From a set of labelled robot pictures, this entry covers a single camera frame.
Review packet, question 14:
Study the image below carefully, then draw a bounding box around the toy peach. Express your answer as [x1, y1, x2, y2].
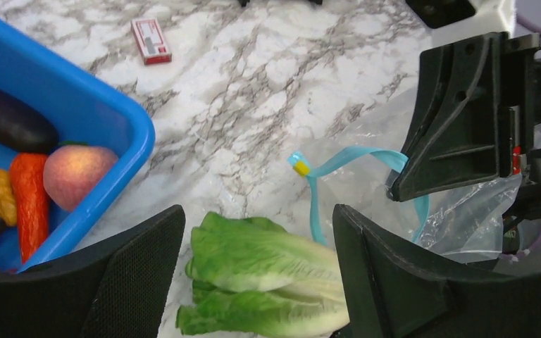
[43, 145, 118, 212]

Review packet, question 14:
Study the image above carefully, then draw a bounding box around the orange toy carrot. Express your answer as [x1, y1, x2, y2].
[9, 153, 50, 263]

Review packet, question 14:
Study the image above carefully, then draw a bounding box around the clear zip top bag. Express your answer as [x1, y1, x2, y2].
[288, 89, 521, 263]

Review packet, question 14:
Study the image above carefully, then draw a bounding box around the small whiteboard with wooden frame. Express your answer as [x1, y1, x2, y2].
[237, 0, 324, 8]

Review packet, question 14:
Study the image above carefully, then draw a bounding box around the blue plastic bin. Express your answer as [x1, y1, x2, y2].
[0, 20, 155, 271]

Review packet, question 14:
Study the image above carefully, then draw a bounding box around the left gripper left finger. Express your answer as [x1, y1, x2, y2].
[0, 205, 185, 337]

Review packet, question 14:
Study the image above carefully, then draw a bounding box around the green toy lettuce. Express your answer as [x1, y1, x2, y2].
[175, 212, 349, 337]

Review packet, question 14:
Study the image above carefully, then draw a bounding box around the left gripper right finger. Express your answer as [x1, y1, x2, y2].
[332, 204, 541, 338]

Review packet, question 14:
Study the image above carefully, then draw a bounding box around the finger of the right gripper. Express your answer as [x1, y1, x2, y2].
[386, 31, 509, 204]

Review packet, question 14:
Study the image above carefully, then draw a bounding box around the dark purple toy eggplant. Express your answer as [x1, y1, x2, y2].
[0, 90, 60, 154]

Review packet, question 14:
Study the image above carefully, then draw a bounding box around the small red white box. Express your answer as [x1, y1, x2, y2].
[131, 18, 172, 65]

